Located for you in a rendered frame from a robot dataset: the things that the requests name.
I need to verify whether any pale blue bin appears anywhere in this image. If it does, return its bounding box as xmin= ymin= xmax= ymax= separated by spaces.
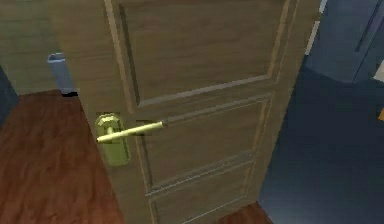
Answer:
xmin=46 ymin=52 xmax=79 ymax=97

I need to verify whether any brass lever door handle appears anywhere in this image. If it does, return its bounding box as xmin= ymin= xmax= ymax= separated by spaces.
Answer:
xmin=94 ymin=112 xmax=167 ymax=167

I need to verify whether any brown wooden room door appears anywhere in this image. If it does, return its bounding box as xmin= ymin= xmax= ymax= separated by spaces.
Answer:
xmin=47 ymin=0 xmax=323 ymax=224

